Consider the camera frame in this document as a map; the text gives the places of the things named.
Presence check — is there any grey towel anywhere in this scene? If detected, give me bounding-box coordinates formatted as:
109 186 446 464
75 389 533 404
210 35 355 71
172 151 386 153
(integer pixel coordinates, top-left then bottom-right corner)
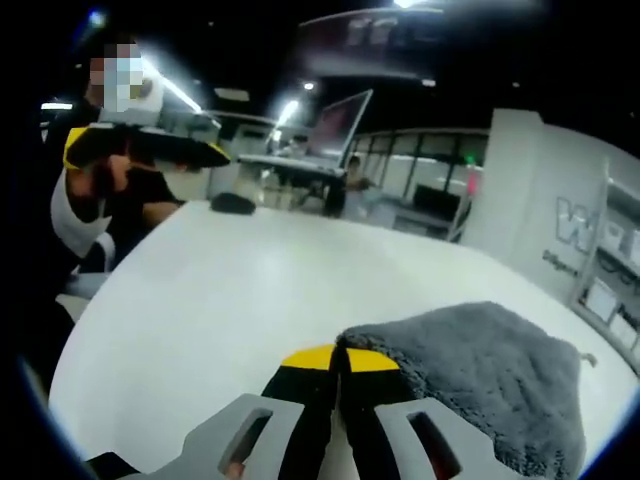
335 300 599 466

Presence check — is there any person's left hand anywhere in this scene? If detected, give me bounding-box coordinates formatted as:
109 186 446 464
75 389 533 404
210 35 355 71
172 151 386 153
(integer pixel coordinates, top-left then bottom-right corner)
63 152 134 224

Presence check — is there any person in black shirt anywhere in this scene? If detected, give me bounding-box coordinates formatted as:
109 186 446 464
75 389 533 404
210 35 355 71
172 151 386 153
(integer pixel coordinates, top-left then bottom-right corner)
14 97 184 391

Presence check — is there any black rounded object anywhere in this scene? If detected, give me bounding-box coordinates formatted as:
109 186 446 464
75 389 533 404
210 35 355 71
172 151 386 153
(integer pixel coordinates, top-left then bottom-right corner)
209 192 256 216

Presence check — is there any grey computer desk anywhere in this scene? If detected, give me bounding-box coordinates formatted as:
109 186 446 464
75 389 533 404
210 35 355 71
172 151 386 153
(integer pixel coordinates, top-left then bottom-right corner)
237 152 349 214

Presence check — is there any silver framed desk monitor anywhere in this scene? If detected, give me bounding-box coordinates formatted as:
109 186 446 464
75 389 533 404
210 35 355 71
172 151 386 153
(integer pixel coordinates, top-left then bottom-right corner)
308 89 375 171

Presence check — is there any large dark hanging monitor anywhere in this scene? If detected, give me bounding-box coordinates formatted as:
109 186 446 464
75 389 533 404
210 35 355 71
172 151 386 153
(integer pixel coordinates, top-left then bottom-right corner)
294 9 444 81

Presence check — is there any row of white storage boxes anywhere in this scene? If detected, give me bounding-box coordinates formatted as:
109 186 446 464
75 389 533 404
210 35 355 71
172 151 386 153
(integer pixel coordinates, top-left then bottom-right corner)
587 277 640 351

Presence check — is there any grey metal storage shelf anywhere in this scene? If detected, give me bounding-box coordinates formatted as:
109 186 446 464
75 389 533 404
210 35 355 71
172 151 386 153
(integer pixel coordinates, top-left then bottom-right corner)
574 159 640 376

